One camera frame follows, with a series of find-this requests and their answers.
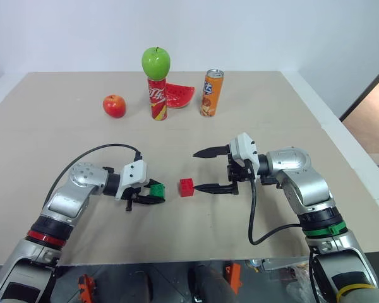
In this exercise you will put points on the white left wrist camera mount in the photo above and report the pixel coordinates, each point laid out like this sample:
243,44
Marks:
134,173

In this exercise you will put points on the watermelon slice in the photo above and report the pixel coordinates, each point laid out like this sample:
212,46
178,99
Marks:
178,96

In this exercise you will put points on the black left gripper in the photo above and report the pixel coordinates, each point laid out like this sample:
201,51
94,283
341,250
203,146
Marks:
138,193

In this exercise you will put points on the dark rounded shape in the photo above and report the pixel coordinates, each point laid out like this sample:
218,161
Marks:
211,284

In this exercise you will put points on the green toy brick cube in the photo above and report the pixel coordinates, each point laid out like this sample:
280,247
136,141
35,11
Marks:
158,190

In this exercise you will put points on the orange clamp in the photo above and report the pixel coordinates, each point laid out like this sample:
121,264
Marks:
86,285
234,276

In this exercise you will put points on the red apple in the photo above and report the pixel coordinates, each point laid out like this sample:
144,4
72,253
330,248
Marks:
114,106

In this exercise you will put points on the silver metal bracket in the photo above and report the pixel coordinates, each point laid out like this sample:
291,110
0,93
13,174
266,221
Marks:
278,264

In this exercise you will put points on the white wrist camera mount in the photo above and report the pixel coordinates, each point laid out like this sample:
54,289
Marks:
243,148
134,173

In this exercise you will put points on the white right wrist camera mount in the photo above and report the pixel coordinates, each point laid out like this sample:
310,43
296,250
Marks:
243,148

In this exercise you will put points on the red toy brick cube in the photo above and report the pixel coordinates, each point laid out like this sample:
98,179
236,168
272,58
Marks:
186,187

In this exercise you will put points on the orange drink can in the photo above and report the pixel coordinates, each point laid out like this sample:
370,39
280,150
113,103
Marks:
211,94

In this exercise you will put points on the green apple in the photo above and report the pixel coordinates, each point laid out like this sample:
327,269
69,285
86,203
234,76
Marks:
156,63

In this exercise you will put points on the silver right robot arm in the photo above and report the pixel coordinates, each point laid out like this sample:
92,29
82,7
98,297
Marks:
303,183

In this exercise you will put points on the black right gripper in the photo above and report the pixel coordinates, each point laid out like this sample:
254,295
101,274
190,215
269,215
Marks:
238,172

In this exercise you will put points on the red soda can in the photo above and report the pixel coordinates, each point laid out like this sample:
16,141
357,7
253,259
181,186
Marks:
158,101

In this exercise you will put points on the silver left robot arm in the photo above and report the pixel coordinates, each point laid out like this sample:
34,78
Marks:
82,180

